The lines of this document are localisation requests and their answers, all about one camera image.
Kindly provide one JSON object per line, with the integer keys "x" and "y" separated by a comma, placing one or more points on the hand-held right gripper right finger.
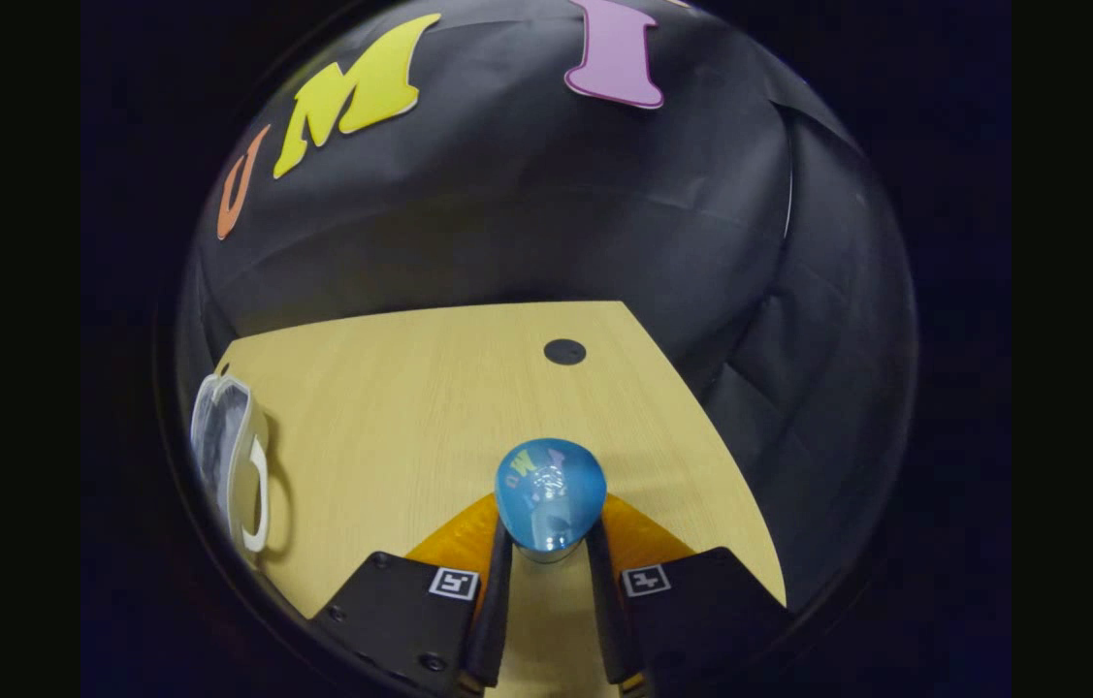
{"x": 604, "y": 611}

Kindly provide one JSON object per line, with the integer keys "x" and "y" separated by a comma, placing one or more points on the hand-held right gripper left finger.
{"x": 493, "y": 611}

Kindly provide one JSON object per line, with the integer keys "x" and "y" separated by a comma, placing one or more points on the blue skin care bottle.
{"x": 551, "y": 494}

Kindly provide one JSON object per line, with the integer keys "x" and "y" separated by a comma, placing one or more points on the white suitcase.
{"x": 226, "y": 456}

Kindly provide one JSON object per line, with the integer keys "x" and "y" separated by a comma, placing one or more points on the black backdrop cloth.
{"x": 556, "y": 213}

